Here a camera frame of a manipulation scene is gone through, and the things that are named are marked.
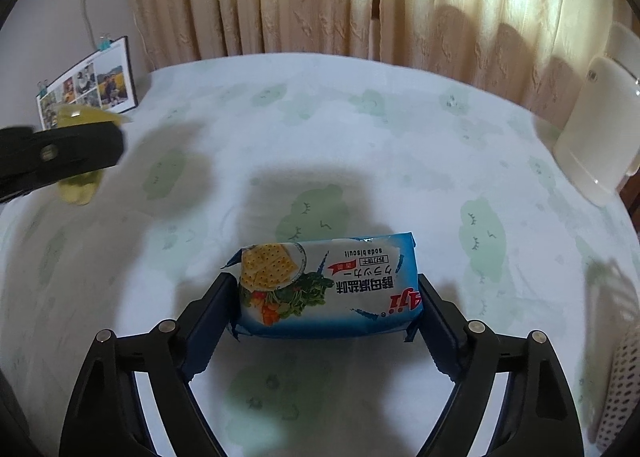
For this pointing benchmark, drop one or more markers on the cream thermos jug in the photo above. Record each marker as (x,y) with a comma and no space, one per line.
(595,137)

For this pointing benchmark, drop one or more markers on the blue biscuit packet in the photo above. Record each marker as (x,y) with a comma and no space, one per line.
(325,297)

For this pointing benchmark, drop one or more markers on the pale pink plastic basket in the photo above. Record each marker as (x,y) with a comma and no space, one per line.
(625,387)

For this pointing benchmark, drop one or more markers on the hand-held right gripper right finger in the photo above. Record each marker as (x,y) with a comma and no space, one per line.
(440,332)

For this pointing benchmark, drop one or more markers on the teal binder clip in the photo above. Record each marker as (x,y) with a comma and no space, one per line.
(105,41)
(43,88)

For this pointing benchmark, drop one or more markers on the yellow jelly cup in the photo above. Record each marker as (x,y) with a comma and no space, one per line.
(77,189)

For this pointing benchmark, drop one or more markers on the photo collage board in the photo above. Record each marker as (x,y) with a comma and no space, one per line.
(100,82)

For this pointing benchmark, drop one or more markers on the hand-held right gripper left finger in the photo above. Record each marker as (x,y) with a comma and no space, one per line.
(210,327)

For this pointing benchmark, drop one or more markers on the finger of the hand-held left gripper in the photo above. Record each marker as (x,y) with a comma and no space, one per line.
(60,152)

